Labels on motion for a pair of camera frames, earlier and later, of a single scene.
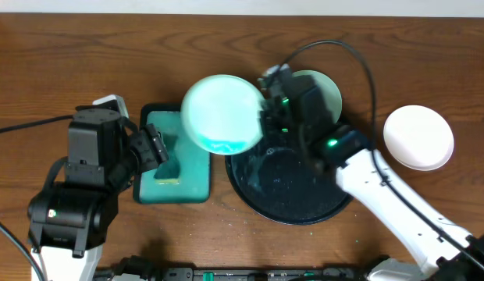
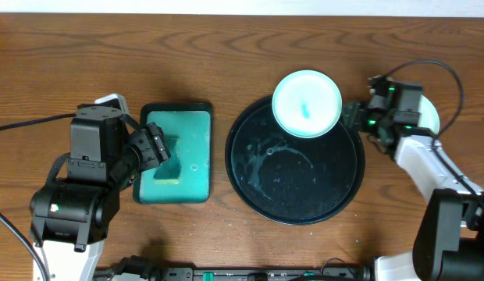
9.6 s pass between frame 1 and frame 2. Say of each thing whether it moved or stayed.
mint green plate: moved
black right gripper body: moved
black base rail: stayed
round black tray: stayed
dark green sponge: stayed
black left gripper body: stayed
